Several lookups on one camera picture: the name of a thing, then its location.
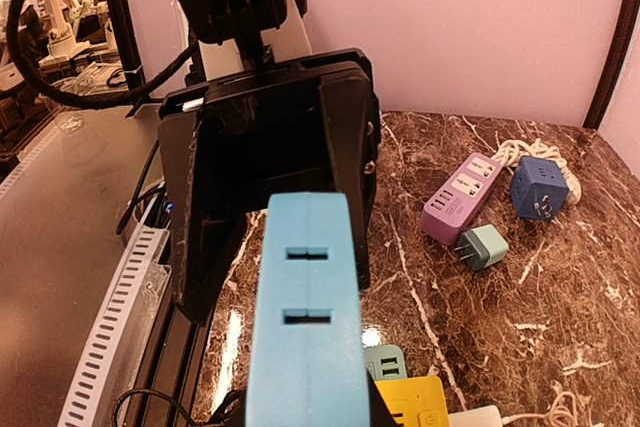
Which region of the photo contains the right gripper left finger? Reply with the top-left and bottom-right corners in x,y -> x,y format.
208,389 -> 246,427

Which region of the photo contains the teal power strip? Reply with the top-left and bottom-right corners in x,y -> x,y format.
364,344 -> 408,381

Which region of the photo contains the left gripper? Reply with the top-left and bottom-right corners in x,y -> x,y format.
158,49 -> 380,323

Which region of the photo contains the small teal plug adapter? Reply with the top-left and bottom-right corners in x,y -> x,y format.
454,224 -> 509,272

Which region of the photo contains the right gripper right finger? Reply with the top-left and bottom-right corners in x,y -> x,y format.
365,370 -> 395,427

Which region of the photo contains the yellow cube socket adapter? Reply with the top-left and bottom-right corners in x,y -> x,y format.
375,375 -> 450,427

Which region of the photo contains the white slotted cable duct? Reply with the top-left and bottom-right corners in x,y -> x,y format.
58,224 -> 169,426

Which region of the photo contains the dark blue cube adapter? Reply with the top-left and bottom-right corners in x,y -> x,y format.
510,156 -> 569,222

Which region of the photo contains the purple power strip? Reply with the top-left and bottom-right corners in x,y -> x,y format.
420,153 -> 503,246

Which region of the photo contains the white usb charger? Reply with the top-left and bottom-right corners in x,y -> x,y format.
449,405 -> 503,427

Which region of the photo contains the blue square socket adapter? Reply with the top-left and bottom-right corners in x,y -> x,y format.
245,193 -> 370,426

